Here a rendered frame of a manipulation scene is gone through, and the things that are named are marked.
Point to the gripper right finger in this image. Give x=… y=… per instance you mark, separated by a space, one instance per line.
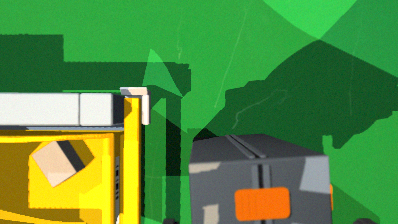
x=364 y=221

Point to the yellow open bin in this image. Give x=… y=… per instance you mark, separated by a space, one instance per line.
x=95 y=195

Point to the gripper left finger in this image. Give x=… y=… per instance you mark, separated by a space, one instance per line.
x=170 y=221

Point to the yellow bar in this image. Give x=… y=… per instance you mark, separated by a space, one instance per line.
x=132 y=161

